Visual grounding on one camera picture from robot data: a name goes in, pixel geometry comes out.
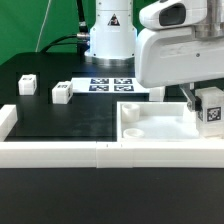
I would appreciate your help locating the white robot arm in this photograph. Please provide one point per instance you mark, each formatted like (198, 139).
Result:
(113, 37)

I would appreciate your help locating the white sheet with AprilTags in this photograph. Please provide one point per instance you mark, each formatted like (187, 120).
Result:
(107, 85)

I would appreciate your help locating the green backdrop curtain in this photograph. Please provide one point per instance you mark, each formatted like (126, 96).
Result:
(29, 25)

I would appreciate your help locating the white U-shaped obstacle fence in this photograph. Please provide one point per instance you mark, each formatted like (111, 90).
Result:
(118, 154)

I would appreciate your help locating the white square tabletop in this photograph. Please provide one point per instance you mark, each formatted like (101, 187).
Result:
(158, 121)

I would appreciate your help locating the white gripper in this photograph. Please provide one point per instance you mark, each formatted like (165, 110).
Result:
(182, 42)

